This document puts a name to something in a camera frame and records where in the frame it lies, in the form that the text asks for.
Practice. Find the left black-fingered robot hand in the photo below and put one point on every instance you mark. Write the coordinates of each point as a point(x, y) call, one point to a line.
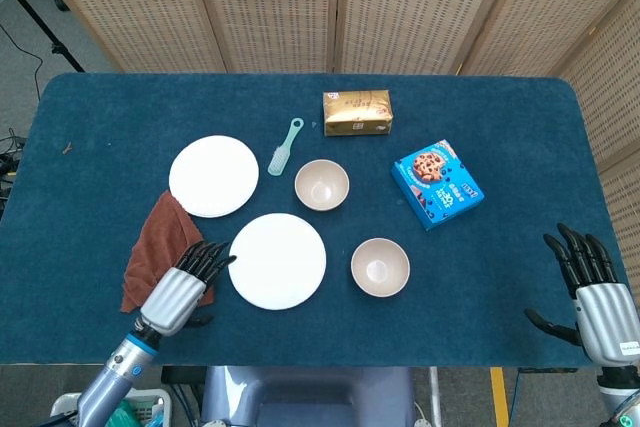
point(177, 292)

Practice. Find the right black-fingered robot hand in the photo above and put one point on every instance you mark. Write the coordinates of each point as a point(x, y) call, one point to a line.
point(607, 317)

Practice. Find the white round plate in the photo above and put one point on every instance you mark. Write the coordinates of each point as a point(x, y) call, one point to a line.
point(214, 176)
point(277, 261)

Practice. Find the off-white round bowl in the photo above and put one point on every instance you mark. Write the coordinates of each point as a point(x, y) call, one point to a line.
point(321, 186)
point(380, 268)

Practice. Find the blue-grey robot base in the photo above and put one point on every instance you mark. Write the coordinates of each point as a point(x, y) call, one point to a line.
point(310, 397)

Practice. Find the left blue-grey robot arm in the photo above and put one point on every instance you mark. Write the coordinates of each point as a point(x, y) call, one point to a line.
point(115, 372)

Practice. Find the brown terry cloth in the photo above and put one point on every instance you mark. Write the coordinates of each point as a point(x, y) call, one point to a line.
point(160, 242)

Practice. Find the dark teal table cover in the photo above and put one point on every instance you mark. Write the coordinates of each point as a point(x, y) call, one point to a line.
point(300, 332)

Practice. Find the white plastic basket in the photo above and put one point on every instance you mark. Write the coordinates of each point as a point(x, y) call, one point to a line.
point(65, 407)

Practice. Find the mint green scrub brush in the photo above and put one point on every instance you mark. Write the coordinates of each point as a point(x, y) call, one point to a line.
point(278, 159)

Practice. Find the small brown debris bit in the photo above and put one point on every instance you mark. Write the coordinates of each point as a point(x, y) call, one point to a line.
point(66, 148)

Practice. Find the white metal table leg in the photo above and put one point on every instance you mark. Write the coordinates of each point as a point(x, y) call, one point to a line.
point(435, 397)

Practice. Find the blue cookie box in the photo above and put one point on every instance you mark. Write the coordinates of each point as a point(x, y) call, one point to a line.
point(437, 184)

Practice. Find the gold tissue pack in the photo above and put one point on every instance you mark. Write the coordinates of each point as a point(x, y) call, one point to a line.
point(357, 114)

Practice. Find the black tripod stand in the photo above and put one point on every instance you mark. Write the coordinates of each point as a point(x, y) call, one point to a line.
point(45, 29)

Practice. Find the woven rattan folding screen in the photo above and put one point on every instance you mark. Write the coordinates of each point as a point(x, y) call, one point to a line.
point(280, 7)

